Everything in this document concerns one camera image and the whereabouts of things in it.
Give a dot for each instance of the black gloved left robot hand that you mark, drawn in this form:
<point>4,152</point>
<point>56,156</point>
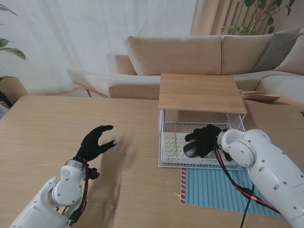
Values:
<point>91,148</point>

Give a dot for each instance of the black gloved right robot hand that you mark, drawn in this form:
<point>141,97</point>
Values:
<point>207,140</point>

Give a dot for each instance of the black computer mouse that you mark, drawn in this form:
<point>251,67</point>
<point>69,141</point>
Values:
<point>190,150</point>

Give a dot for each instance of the cream round-key keyboard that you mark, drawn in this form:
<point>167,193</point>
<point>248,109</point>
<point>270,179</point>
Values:
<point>172,147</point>

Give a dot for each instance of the blue striped red-bordered mouse pad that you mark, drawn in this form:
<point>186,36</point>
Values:
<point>209,187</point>

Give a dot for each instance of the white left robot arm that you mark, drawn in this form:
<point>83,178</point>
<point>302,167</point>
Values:
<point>61,192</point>

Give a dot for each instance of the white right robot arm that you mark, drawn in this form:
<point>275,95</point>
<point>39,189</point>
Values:
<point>266,171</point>

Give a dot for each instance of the shallow wooden tray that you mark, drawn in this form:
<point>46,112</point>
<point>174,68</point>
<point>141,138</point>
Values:
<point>261,96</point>

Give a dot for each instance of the white lounge chair wooden legs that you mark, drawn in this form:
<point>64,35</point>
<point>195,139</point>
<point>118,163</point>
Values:
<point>83,78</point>

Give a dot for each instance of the beige fabric sofa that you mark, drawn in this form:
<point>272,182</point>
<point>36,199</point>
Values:
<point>178,54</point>

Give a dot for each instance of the grey sofa cushion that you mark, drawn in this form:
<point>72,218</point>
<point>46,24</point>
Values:
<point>278,50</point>

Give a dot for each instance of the tall green leafy plant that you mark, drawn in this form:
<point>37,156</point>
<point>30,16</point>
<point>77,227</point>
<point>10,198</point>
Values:
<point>237,29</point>

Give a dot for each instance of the sheer white curtain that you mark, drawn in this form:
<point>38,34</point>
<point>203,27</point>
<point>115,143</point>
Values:
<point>71,35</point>

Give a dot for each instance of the light beige sofa cushion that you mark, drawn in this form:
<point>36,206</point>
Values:
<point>294,61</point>

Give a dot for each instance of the beige pleated curtain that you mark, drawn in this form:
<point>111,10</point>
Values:
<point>209,19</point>

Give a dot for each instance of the broad-leaf green plant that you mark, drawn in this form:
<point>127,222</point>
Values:
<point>14,51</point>

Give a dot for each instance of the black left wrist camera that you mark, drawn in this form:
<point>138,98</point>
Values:
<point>93,173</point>

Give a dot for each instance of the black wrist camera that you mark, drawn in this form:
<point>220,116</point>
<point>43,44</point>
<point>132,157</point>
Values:
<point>228,156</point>
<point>93,173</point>

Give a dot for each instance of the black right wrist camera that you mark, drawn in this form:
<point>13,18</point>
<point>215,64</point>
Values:
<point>228,156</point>

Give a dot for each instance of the wooden-topped tabletop organizer frame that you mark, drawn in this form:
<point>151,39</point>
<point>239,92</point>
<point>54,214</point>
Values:
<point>199,95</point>

